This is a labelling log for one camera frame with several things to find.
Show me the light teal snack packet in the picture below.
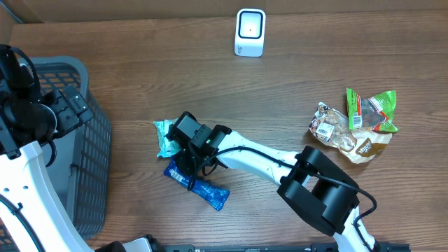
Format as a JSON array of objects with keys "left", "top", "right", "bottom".
[{"left": 153, "top": 119, "right": 181, "bottom": 158}]

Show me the blue snack packet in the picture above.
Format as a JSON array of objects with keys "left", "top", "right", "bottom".
[{"left": 164, "top": 157, "right": 230, "bottom": 211}]

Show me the beige brown nut snack bag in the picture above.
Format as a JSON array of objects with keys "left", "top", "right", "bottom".
[{"left": 309, "top": 102, "right": 393, "bottom": 164}]

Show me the green snack bag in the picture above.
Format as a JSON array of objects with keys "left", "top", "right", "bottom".
[{"left": 346, "top": 88, "right": 398, "bottom": 133}]

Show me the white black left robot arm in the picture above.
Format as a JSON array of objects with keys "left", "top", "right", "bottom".
[{"left": 1, "top": 45, "right": 111, "bottom": 251}]

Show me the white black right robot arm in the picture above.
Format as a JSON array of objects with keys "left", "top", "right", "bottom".
[{"left": 167, "top": 123, "right": 381, "bottom": 251}]

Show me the white barcode scanner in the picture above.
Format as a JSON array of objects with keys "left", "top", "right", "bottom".
[{"left": 234, "top": 8, "right": 266, "bottom": 57}]

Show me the grey plastic mesh basket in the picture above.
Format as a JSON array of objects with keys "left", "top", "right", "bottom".
[{"left": 31, "top": 56, "right": 111, "bottom": 240}]

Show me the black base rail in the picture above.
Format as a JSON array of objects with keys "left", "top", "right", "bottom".
[{"left": 164, "top": 242, "right": 410, "bottom": 252}]

